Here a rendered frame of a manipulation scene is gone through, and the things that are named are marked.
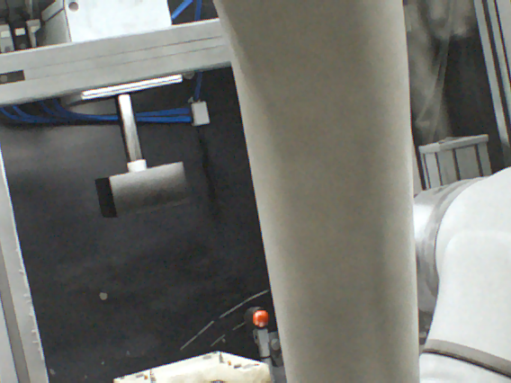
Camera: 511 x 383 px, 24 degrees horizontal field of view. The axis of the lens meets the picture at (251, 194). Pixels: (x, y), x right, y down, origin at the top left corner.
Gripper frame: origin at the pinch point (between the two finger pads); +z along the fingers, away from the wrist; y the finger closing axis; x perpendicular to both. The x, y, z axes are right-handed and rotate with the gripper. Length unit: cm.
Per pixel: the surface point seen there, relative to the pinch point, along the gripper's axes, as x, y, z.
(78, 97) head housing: 5.8, 16.8, 39.1
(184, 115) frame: -14, 13, 63
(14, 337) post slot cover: 20.7, -4.1, 21.5
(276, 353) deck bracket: -20, -20, 64
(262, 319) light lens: -10.5, -11.5, 41.0
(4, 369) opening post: 22.2, -6.6, 21.4
